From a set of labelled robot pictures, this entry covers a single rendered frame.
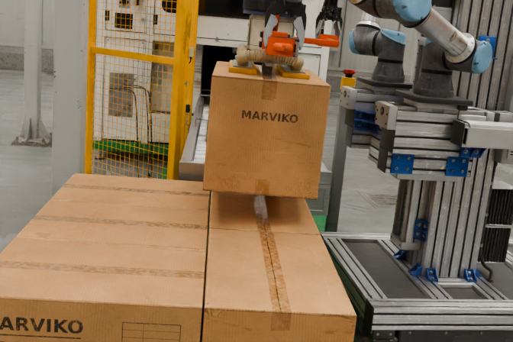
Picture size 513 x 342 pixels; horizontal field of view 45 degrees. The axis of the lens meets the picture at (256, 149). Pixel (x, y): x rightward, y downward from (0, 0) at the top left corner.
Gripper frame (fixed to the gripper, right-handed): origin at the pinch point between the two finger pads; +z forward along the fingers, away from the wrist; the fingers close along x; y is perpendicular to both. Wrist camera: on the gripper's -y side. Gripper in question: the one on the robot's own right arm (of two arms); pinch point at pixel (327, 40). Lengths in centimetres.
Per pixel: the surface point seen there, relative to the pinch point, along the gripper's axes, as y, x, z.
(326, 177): -8, 8, 62
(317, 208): -8, 5, 77
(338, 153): -64, 23, 62
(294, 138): 60, -17, 32
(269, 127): 60, -26, 29
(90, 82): -128, -127, 41
